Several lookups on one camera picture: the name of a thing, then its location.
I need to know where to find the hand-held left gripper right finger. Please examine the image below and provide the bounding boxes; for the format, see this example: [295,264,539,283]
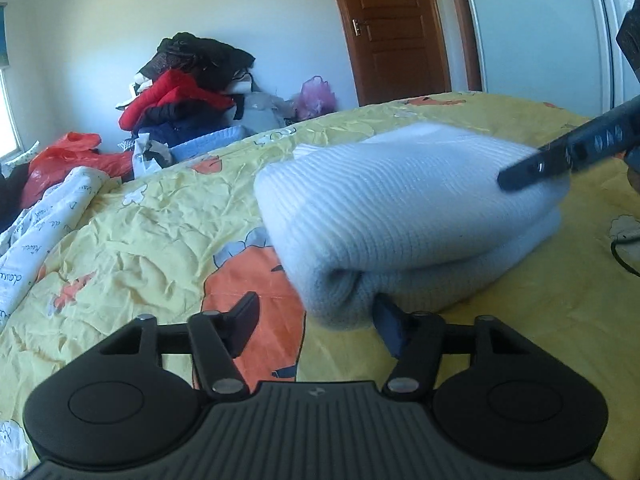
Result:
[372,293,538,396]

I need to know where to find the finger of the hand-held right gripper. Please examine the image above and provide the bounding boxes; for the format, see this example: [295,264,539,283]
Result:
[497,92,640,193]

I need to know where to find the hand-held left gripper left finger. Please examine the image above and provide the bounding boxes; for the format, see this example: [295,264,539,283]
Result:
[97,291,261,401]

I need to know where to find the white knit sweater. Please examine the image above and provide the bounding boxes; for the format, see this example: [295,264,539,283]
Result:
[253,122,573,332]

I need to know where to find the pile of dark clothes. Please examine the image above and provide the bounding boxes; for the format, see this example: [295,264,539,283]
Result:
[132,31,256,148]

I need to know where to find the white wardrobe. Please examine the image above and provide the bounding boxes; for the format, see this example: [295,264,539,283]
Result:
[457,0,640,116]

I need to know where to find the yellow printed bedsheet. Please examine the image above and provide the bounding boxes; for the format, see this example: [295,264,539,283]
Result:
[0,91,640,480]

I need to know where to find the blue knit cloth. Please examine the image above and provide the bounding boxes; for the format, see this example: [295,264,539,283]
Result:
[170,126,246,163]

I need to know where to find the white plastic bag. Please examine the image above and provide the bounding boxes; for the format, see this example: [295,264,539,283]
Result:
[131,132,173,179]

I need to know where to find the grey sack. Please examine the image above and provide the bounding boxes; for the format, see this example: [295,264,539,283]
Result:
[242,91,301,136]

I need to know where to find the brown wooden door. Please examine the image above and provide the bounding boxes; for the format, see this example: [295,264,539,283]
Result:
[326,0,453,107]

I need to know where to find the white printed quilt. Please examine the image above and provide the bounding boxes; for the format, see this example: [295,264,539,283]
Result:
[0,166,123,331]

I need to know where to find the pink plastic bag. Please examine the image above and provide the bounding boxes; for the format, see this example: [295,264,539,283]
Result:
[295,76,338,121]

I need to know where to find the red plastic bag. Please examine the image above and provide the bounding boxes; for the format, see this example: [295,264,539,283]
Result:
[20,131,136,208]

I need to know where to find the red jacket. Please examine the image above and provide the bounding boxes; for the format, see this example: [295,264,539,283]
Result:
[119,69,236,130]

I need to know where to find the black clothing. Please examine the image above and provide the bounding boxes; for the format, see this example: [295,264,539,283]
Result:
[0,162,31,233]

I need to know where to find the window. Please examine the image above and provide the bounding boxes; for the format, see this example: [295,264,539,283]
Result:
[0,67,26,161]

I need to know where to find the black cable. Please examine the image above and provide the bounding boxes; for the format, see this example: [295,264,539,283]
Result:
[609,237,640,277]

